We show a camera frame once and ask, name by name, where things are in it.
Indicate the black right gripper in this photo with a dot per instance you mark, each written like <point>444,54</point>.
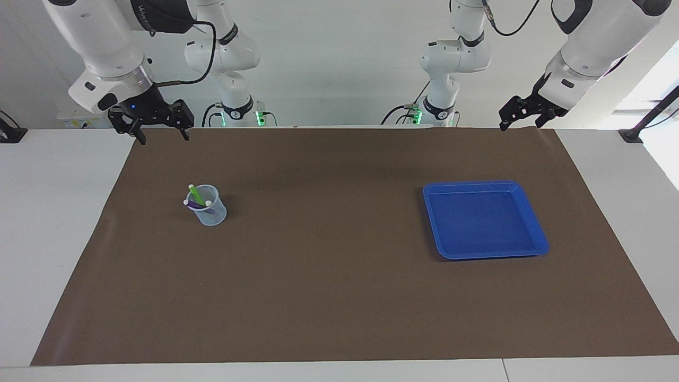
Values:
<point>146,106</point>

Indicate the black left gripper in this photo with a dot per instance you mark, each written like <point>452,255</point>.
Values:
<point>546,103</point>

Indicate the green pen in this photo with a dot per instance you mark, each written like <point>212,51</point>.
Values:
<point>195,193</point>

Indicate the purple pen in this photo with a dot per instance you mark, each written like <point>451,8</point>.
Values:
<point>192,205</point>

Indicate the yellow pen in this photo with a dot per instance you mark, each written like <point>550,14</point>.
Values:
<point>208,202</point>

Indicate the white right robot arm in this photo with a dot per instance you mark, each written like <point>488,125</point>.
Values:
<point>95,37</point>

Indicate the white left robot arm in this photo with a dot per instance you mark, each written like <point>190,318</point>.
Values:
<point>599,32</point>

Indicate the black stand with pole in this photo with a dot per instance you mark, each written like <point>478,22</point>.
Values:
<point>631,135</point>

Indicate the translucent plastic cup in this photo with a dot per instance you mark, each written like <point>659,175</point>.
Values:
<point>215,217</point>

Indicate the blue plastic tray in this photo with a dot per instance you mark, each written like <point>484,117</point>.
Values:
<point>482,223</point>

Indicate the black table clamp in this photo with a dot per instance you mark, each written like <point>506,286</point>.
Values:
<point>10,133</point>

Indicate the brown table mat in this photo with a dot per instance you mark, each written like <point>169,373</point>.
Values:
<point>339,265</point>

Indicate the white wall socket box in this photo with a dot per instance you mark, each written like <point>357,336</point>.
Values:
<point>69,121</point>

